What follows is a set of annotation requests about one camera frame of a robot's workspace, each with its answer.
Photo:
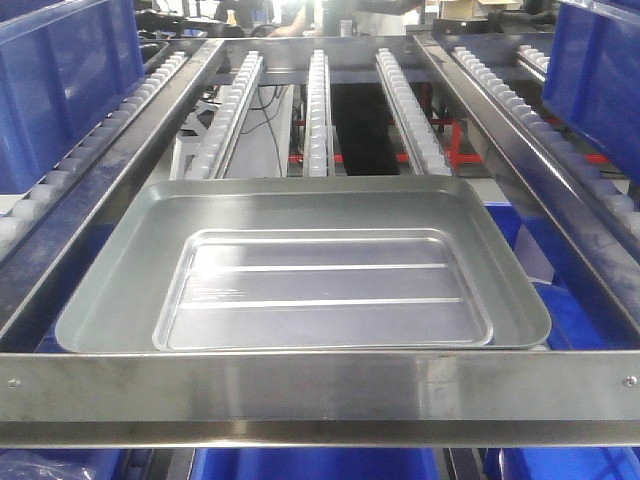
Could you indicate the small silver tray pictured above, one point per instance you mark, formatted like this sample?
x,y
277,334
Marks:
x,y
335,289

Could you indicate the large grey metal tray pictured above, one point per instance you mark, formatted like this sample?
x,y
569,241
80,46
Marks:
x,y
118,303

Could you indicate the middle white roller track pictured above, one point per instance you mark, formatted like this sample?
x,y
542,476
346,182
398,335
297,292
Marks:
x,y
318,157

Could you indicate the white roller track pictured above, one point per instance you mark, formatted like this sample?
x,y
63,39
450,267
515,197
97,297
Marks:
x,y
213,156
318,157
424,152

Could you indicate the left white roller track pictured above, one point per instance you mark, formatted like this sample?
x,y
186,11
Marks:
x,y
213,156

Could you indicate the right white roller track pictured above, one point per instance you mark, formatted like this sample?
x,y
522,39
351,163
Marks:
x,y
424,152

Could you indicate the blue bin bottom centre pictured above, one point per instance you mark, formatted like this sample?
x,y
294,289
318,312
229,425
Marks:
x,y
315,463

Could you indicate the blue bin below right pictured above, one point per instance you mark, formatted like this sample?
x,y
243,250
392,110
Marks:
x,y
572,327

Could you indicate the far left roller track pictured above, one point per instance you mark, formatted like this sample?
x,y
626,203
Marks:
x,y
42,196

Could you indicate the far right roller track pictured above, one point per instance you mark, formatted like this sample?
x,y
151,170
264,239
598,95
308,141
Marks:
x,y
620,205

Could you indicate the blue bin upper left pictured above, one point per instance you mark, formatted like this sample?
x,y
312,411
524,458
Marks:
x,y
65,65

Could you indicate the blue bin far right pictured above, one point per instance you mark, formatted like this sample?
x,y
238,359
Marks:
x,y
562,463

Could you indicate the blue bin upper right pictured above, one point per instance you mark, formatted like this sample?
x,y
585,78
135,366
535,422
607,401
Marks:
x,y
592,82

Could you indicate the blue bin lower left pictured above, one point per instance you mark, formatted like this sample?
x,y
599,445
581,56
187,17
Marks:
x,y
60,463

